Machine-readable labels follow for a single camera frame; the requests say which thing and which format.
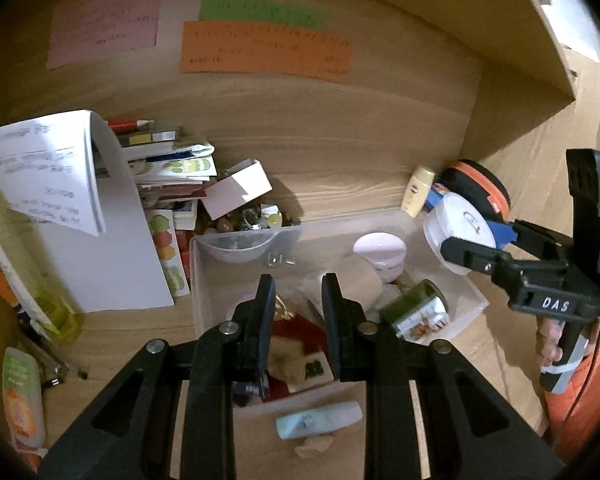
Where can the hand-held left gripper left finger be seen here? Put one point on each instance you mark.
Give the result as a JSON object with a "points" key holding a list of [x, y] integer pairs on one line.
{"points": [[266, 335]]}

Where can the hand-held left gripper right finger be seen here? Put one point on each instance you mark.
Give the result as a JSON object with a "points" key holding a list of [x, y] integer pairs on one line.
{"points": [[331, 330]]}

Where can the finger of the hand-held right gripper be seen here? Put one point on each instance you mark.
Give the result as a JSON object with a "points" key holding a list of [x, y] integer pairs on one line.
{"points": [[542, 240], [480, 257]]}

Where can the white round jar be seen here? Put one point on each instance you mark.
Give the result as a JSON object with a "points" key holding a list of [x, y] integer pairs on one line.
{"points": [[457, 220]]}

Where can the small dark blue item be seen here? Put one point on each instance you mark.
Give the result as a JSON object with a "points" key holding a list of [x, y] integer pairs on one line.
{"points": [[250, 391]]}

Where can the dark green jar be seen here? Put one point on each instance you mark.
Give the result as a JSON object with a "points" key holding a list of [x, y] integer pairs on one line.
{"points": [[412, 310]]}

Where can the clear plastic storage box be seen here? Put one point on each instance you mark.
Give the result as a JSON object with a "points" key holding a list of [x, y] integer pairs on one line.
{"points": [[325, 240]]}

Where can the pink round jar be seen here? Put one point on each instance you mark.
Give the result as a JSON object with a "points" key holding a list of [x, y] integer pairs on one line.
{"points": [[380, 252]]}

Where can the person's right forearm orange sleeve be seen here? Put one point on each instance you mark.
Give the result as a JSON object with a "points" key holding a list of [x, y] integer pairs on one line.
{"points": [[580, 410]]}

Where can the person's right hand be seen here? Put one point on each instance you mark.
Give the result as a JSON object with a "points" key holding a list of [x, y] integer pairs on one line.
{"points": [[549, 342]]}

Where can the orange black round case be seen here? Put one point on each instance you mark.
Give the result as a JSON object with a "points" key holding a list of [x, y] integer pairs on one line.
{"points": [[480, 182]]}

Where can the metal clip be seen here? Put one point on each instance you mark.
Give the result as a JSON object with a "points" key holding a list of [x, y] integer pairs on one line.
{"points": [[280, 259]]}

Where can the light blue tube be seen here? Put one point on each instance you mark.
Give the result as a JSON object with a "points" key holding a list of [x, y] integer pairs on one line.
{"points": [[320, 420]]}

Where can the small clear bowl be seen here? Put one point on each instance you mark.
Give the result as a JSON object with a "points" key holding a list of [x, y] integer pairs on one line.
{"points": [[240, 247]]}

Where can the cream lotion bottle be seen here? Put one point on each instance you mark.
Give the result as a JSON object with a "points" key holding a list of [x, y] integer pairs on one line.
{"points": [[417, 190]]}

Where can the pile of small trinkets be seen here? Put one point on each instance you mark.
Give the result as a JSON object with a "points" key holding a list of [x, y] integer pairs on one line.
{"points": [[250, 219]]}

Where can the crumpled tissue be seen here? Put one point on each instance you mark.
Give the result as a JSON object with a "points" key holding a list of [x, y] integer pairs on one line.
{"points": [[312, 446]]}

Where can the fruit print card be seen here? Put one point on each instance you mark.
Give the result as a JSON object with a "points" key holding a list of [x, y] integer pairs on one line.
{"points": [[167, 250]]}

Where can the small red white box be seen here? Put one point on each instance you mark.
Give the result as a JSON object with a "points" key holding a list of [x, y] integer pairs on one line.
{"points": [[185, 220]]}

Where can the small white cardboard box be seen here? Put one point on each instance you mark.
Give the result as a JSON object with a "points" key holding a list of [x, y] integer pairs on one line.
{"points": [[237, 187]]}

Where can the wooden shelf panel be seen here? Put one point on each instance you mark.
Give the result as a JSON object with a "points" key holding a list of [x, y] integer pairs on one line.
{"points": [[520, 60]]}

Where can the white folded paper booklet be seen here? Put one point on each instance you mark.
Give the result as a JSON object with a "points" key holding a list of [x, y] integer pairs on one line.
{"points": [[110, 240]]}

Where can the stack of booklets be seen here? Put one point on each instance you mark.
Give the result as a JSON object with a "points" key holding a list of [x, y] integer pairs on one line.
{"points": [[175, 160]]}

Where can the yellow-green bottle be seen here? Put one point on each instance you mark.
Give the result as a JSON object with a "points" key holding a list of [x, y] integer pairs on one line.
{"points": [[60, 315]]}

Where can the black pen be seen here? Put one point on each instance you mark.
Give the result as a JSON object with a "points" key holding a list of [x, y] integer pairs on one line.
{"points": [[45, 360]]}

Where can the red pen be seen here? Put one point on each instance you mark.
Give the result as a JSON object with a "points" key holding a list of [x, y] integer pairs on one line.
{"points": [[127, 124]]}

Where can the orange green snack packet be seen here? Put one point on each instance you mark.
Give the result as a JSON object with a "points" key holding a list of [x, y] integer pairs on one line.
{"points": [[22, 400]]}

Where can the orange paper sheet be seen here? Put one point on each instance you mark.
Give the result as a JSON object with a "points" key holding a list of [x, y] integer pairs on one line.
{"points": [[265, 50]]}

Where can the green paper sheet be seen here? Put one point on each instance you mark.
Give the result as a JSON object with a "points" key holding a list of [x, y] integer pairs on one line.
{"points": [[260, 12]]}

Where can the pink paper sheet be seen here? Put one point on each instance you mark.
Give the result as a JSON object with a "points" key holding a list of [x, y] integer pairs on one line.
{"points": [[105, 20]]}

